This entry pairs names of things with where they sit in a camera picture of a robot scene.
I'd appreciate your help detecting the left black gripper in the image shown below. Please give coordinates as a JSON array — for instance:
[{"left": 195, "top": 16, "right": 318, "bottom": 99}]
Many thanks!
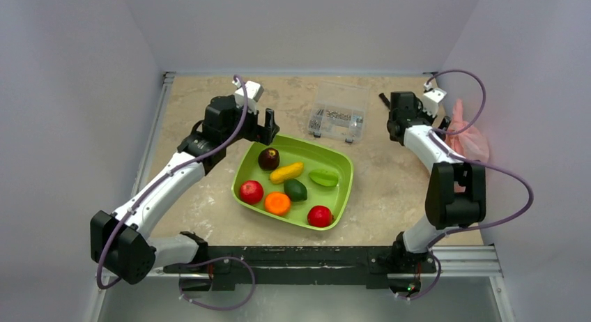
[{"left": 222, "top": 100, "right": 277, "bottom": 146}]

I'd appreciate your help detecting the pink plastic bag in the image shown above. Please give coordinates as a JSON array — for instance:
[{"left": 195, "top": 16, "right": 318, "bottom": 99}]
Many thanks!
[{"left": 444, "top": 99, "right": 491, "bottom": 194}]

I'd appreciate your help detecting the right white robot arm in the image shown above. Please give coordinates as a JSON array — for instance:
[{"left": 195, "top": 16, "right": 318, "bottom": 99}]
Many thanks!
[{"left": 379, "top": 88, "right": 486, "bottom": 271}]

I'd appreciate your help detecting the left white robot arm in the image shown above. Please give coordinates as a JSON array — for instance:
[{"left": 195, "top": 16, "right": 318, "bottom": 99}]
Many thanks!
[{"left": 90, "top": 95, "right": 279, "bottom": 289}]

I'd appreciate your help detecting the dark red fake apple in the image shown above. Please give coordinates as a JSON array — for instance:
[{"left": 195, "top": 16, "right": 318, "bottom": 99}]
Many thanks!
[{"left": 257, "top": 148, "right": 280, "bottom": 171}]

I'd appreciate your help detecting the yellow fake fruit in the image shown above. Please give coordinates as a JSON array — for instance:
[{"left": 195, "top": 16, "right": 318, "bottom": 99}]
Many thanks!
[{"left": 269, "top": 162, "right": 305, "bottom": 185}]

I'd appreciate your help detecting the red fake apple left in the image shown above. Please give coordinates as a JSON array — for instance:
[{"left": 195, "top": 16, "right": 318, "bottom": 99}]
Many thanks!
[{"left": 238, "top": 180, "right": 265, "bottom": 205}]

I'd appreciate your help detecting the dark green fake avocado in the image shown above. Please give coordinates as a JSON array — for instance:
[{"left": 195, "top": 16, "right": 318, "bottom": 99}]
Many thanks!
[{"left": 283, "top": 179, "right": 308, "bottom": 202}]

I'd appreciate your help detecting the green fake starfruit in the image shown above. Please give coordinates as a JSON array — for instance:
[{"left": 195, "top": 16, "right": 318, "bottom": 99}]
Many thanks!
[{"left": 308, "top": 169, "right": 339, "bottom": 187}]

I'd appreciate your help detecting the orange fake fruit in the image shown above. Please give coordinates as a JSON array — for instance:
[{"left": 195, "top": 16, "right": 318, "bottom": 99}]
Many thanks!
[{"left": 263, "top": 192, "right": 291, "bottom": 216}]

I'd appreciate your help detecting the red fake apple right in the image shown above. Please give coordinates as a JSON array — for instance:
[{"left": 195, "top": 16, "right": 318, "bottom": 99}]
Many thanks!
[{"left": 307, "top": 205, "right": 334, "bottom": 228}]

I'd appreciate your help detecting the clear plastic screw box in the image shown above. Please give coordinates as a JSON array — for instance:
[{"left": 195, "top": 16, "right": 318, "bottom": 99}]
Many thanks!
[{"left": 307, "top": 82, "right": 369, "bottom": 144}]

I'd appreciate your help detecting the green plastic tray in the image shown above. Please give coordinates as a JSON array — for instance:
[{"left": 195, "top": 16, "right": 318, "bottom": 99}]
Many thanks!
[{"left": 231, "top": 134, "right": 354, "bottom": 231}]

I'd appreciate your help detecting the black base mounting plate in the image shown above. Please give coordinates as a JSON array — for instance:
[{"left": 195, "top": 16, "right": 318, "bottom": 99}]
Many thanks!
[{"left": 163, "top": 246, "right": 437, "bottom": 292}]

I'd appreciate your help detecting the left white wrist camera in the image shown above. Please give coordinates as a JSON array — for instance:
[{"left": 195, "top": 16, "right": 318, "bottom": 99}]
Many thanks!
[{"left": 233, "top": 79, "right": 264, "bottom": 114}]

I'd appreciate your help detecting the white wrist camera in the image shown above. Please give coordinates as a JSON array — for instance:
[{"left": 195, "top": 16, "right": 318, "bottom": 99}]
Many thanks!
[
  {"left": 421, "top": 82, "right": 447, "bottom": 118},
  {"left": 233, "top": 79, "right": 264, "bottom": 114}
]

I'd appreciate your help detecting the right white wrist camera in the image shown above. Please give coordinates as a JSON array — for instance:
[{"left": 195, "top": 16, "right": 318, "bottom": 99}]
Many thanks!
[{"left": 421, "top": 82, "right": 447, "bottom": 118}]

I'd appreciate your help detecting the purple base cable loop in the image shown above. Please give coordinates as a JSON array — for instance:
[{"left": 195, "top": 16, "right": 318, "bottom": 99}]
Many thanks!
[{"left": 178, "top": 256, "right": 258, "bottom": 312}]

